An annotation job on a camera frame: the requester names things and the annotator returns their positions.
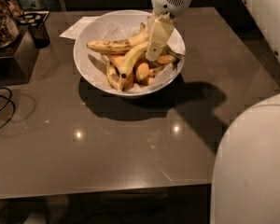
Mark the white paper sheet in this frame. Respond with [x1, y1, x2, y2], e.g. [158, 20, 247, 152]
[60, 16, 98, 40]

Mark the orange plantain left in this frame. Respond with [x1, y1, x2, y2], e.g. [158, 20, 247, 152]
[107, 55, 134, 91]

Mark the spotted ripe banana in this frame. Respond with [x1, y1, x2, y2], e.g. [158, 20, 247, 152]
[87, 22, 148, 54]

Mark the orange plantain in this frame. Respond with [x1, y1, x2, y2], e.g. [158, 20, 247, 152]
[134, 59, 149, 83]
[156, 54, 176, 64]
[107, 55, 134, 91]

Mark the white bowl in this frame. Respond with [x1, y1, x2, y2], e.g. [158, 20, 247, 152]
[73, 10, 186, 97]

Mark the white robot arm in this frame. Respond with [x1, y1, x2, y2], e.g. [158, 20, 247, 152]
[209, 0, 280, 224]

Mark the dark wooden box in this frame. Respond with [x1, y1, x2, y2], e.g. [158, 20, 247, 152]
[0, 26, 39, 86]

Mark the yellow banana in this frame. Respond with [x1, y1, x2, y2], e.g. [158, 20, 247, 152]
[118, 40, 180, 79]

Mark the orange plantain middle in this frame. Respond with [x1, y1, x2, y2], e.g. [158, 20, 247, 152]
[134, 59, 149, 83]

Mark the glass jar of snacks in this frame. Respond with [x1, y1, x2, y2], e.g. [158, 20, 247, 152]
[0, 0, 20, 49]

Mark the orange plantain right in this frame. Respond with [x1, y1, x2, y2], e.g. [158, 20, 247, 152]
[156, 54, 176, 64]

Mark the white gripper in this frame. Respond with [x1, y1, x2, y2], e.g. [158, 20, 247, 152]
[146, 0, 192, 62]

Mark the black cable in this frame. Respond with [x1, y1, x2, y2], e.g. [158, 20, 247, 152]
[0, 86, 17, 132]

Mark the small brown-spotted banana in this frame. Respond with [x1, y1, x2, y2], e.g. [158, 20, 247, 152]
[106, 62, 119, 90]

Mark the black mug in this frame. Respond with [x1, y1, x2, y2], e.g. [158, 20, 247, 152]
[19, 12, 50, 49]

